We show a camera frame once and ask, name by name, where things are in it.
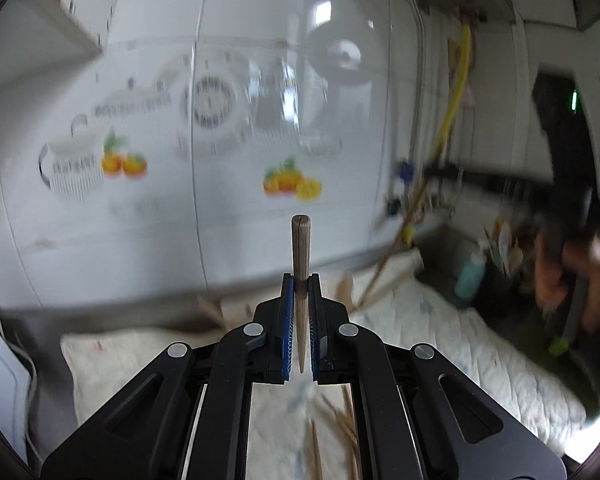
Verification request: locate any wooden chopstick short diagonal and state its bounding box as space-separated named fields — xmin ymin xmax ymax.
xmin=322 ymin=389 xmax=358 ymax=448

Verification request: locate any yellow gas hose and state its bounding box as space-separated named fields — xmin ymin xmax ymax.
xmin=398 ymin=22 xmax=474 ymax=248

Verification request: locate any white quilted mat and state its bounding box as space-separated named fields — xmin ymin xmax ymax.
xmin=59 ymin=246 xmax=600 ymax=480

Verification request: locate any teal soap bottle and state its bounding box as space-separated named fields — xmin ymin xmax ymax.
xmin=454 ymin=250 xmax=486 ymax=302

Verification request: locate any person's right hand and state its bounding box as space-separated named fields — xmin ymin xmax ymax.
xmin=533 ymin=228 xmax=600 ymax=336

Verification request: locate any wooden chopstick long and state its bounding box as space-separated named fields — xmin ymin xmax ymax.
xmin=291 ymin=214 xmax=311 ymax=374

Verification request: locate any wooden spoon in rack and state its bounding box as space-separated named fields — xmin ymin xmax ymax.
xmin=505 ymin=243 xmax=524 ymax=276

